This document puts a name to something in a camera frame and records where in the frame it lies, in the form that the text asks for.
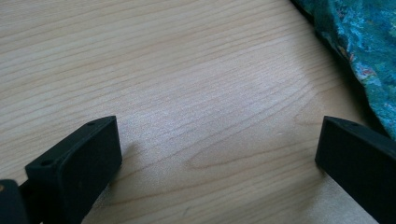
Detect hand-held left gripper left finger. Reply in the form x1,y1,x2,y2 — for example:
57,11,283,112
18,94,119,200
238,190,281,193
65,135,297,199
24,115,123,224

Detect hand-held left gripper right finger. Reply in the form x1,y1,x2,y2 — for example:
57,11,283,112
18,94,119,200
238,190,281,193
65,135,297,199
314,115,396,224

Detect teal floral shorts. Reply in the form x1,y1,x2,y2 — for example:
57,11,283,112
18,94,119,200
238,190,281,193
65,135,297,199
290,0,396,141

